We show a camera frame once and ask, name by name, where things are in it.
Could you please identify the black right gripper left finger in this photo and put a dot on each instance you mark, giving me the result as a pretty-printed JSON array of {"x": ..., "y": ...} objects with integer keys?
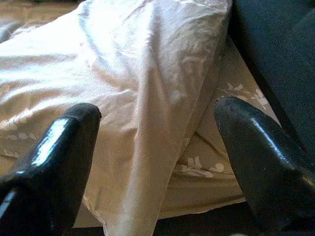
[{"x": 49, "y": 172}]

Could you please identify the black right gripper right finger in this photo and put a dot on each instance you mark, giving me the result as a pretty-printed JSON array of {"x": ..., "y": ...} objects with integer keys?
[{"x": 265, "y": 167}]

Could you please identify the beige pillow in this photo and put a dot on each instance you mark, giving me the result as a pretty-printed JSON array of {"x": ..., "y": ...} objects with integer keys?
[{"x": 123, "y": 73}]

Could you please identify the beige floral bedspread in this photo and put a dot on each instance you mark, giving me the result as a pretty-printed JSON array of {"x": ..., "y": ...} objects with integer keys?
[{"x": 209, "y": 182}]

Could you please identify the dark teal fabric furniture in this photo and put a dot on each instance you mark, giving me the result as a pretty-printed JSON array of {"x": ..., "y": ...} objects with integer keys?
[{"x": 275, "y": 49}]

